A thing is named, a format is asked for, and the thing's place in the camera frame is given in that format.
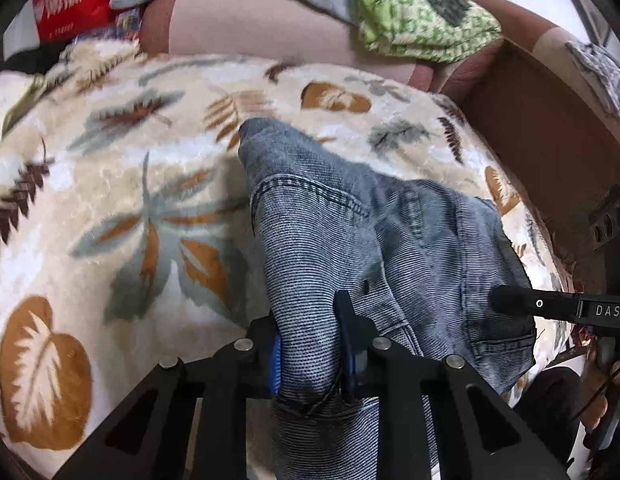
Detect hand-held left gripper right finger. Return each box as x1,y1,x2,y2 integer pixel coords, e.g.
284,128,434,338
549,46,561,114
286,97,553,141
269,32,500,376
334,290,570,480

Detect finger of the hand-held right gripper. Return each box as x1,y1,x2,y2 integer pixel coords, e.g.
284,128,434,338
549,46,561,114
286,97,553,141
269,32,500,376
490,285,578,318

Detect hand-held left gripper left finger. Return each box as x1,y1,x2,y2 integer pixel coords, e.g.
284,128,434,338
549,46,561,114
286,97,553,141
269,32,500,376
52,312,283,480

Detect blue denim pants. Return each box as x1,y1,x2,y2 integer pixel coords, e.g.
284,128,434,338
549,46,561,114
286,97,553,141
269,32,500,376
238,117,538,480

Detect black power strip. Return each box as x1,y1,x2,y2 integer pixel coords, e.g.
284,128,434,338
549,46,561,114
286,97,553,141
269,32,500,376
587,185,620,261

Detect dark cloth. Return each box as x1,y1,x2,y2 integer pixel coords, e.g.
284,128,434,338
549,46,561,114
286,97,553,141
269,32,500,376
512,367,590,461

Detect grey white patterned cloth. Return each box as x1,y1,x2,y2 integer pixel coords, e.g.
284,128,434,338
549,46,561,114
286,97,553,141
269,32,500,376
564,40,620,118

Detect leaf print fleece blanket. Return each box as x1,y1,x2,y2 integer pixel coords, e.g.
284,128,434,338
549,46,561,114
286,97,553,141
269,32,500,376
0,40,575,461

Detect brown striped pillow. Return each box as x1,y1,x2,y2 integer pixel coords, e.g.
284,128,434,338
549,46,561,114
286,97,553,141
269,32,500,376
467,0,585,61

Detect green patterned cloth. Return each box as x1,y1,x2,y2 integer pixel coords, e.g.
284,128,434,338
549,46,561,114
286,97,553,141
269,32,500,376
346,0,503,63

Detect pink bolster pillow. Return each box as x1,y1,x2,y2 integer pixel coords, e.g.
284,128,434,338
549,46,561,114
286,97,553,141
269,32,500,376
140,0,490,96

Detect purple printed packet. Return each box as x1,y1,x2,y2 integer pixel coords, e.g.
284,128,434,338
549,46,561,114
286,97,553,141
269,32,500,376
115,7,143,43

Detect black cloth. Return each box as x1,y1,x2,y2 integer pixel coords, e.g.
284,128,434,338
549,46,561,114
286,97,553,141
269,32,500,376
0,42,66,78

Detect red plastic bag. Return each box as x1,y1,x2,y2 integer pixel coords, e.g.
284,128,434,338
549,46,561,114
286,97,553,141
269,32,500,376
5,0,128,58

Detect brown wooden bed frame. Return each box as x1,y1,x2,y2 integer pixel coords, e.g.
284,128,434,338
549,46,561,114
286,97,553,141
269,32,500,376
440,40,620,281

